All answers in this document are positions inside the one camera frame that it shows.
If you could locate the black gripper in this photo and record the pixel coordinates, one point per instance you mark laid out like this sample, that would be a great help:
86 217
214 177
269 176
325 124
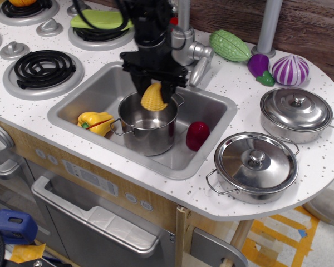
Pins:
154 63

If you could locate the yellow toy corn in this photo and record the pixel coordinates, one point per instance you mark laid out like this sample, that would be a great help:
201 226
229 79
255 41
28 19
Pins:
152 98

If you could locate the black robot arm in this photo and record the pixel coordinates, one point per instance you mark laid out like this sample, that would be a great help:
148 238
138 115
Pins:
153 35

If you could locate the tall steel pot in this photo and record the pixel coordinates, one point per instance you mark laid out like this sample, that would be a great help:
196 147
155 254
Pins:
148 133

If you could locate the red toy vegetable in sink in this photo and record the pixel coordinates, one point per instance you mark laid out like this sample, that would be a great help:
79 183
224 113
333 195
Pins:
197 134

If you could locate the silver toy sink basin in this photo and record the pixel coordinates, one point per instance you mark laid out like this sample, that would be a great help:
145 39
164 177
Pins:
111 90

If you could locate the steel pot with lid front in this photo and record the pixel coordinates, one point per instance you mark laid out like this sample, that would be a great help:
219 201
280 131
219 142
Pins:
254 167

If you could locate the silver toy faucet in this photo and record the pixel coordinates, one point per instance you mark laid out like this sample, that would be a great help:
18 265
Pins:
187 51

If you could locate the yellow toy bell pepper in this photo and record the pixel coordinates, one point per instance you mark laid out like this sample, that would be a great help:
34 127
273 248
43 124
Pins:
96 122

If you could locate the black coil burner under board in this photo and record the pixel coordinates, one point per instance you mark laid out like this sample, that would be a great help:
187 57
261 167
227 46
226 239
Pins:
94 40

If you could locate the green toy bitter gourd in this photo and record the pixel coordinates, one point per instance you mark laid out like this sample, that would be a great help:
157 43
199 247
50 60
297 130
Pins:
229 46

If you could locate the green plastic cutting board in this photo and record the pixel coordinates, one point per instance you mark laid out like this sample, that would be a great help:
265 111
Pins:
100 19

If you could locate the purple toy eggplant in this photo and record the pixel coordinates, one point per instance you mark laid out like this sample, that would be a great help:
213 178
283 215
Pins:
258 66

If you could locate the silver stove knob top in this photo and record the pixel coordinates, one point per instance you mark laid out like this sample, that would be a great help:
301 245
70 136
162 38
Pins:
72 10

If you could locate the silver stove knob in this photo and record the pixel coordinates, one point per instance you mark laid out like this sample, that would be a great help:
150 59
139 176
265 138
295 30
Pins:
49 28
72 10
14 50

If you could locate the oven control panel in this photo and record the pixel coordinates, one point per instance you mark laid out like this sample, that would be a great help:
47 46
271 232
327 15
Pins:
91 178

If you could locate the grey metal pole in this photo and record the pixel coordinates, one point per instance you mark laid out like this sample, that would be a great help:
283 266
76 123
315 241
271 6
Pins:
268 29

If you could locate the black coil burner front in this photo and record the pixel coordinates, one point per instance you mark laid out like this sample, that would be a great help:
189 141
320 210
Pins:
42 75

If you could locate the silver stove knob upper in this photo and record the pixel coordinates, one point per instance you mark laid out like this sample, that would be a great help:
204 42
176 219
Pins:
49 28

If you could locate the coil burner top left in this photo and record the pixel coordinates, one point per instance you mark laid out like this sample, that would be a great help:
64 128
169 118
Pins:
35 13

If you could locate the purple striped toy onion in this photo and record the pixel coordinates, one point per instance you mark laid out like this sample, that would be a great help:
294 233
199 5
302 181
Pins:
291 70

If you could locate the steel pan with lid right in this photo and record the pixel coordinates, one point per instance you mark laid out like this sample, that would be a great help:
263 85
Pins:
295 114

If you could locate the silver stove knob left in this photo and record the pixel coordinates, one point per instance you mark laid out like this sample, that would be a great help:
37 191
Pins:
14 50

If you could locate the silver oven door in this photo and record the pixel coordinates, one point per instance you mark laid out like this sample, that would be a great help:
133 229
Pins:
97 232

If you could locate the orange toy on burner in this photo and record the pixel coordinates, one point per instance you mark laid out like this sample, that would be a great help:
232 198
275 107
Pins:
22 3

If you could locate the blue clamp tool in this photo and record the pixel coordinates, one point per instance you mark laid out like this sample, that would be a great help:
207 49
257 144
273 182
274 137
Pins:
17 227

